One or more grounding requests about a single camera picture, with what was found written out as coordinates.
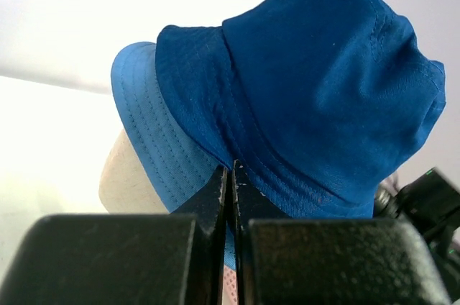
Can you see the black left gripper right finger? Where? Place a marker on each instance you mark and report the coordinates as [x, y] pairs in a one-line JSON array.
[[281, 260]]

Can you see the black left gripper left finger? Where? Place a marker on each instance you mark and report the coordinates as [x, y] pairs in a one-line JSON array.
[[172, 258]]

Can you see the mannequin head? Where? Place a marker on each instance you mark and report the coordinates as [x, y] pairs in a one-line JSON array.
[[124, 187]]

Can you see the light blue bucket hat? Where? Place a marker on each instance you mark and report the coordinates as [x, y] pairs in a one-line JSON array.
[[176, 165]]

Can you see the dark blue bucket hat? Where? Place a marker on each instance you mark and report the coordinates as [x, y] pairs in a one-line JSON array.
[[320, 100]]

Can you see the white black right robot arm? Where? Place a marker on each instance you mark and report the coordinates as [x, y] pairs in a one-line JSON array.
[[431, 205]]

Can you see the pink bucket hat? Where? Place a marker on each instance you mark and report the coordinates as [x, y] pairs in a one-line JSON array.
[[230, 293]]

